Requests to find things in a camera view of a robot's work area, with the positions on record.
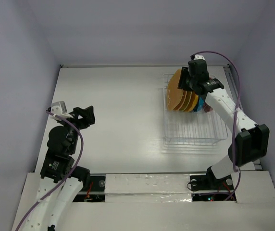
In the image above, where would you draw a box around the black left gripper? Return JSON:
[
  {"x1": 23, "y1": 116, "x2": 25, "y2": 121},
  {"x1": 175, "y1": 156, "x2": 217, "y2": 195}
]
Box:
[{"x1": 59, "y1": 105, "x2": 95, "y2": 153}]

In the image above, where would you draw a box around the square woven bamboo tray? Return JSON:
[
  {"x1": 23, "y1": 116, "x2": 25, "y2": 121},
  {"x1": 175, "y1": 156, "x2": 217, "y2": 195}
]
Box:
[{"x1": 166, "y1": 69, "x2": 187, "y2": 111}]

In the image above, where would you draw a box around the blue polka dot plate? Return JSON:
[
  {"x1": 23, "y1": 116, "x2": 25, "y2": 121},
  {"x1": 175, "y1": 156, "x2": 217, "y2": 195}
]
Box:
[{"x1": 193, "y1": 97, "x2": 204, "y2": 112}]

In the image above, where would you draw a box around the round green-rimmed bamboo tray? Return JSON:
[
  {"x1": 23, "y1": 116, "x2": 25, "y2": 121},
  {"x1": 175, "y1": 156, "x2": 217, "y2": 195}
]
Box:
[{"x1": 184, "y1": 92, "x2": 198, "y2": 112}]

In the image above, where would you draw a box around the yellow polka dot plate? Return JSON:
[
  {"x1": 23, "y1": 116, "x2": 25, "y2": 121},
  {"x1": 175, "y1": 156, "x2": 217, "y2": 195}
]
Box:
[{"x1": 190, "y1": 95, "x2": 199, "y2": 112}]

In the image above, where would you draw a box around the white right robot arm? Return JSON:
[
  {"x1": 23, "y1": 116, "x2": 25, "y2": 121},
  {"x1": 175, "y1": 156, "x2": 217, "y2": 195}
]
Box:
[{"x1": 178, "y1": 55, "x2": 270, "y2": 192}]

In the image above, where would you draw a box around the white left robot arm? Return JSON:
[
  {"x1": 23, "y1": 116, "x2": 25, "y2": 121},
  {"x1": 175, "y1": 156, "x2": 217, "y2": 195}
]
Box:
[{"x1": 16, "y1": 101, "x2": 95, "y2": 231}]

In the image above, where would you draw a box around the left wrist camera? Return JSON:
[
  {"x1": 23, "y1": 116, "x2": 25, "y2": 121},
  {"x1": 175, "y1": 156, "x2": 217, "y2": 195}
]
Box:
[{"x1": 50, "y1": 101, "x2": 67, "y2": 116}]

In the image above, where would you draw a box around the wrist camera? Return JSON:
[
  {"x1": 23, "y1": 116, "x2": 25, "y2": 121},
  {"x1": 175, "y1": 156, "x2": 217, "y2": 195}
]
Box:
[
  {"x1": 190, "y1": 54, "x2": 205, "y2": 61},
  {"x1": 50, "y1": 101, "x2": 67, "y2": 116}
]

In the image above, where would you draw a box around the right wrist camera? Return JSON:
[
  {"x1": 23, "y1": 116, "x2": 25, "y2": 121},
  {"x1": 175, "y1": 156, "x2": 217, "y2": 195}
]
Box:
[{"x1": 190, "y1": 54, "x2": 205, "y2": 61}]

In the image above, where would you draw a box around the white wire dish rack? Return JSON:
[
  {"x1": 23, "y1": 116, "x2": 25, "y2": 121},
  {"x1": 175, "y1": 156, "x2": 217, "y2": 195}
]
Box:
[{"x1": 162, "y1": 74, "x2": 228, "y2": 147}]

